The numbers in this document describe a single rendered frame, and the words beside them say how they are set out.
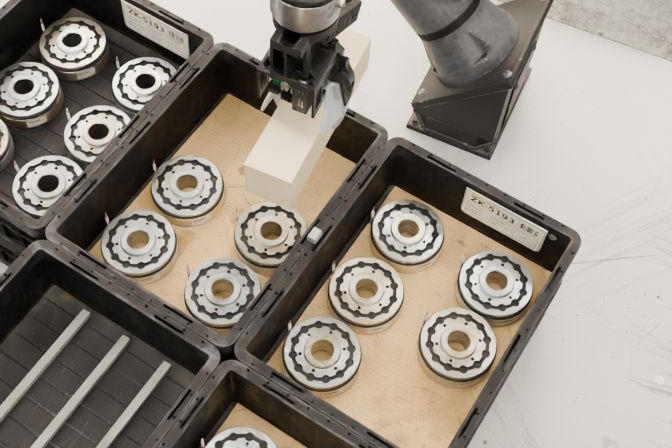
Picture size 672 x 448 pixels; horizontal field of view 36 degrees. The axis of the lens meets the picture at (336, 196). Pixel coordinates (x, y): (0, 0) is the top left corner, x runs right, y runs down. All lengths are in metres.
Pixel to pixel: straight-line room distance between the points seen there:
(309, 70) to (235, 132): 0.45
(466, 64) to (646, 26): 1.40
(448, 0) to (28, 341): 0.77
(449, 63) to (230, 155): 0.37
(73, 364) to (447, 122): 0.71
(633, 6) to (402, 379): 1.81
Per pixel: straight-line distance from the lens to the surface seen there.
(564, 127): 1.82
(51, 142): 1.61
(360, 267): 1.44
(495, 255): 1.47
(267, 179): 1.23
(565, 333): 1.62
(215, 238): 1.49
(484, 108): 1.66
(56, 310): 1.47
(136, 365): 1.42
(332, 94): 1.23
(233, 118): 1.60
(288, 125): 1.26
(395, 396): 1.40
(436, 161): 1.47
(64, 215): 1.42
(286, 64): 1.12
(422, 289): 1.46
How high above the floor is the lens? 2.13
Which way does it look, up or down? 58 degrees down
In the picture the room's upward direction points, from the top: 5 degrees clockwise
